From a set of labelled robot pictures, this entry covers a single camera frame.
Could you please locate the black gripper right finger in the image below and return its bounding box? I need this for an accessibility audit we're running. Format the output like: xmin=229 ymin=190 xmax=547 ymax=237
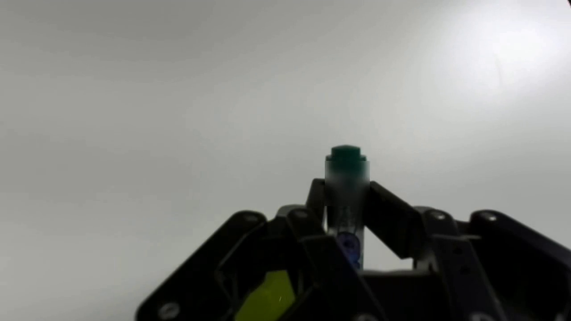
xmin=363 ymin=178 xmax=571 ymax=321

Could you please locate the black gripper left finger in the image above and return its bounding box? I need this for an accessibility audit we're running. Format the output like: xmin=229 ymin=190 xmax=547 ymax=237
xmin=135 ymin=176 xmax=390 ymax=321

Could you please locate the yellow-green printed cup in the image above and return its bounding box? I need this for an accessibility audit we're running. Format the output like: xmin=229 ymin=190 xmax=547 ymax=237
xmin=234 ymin=269 xmax=299 ymax=321

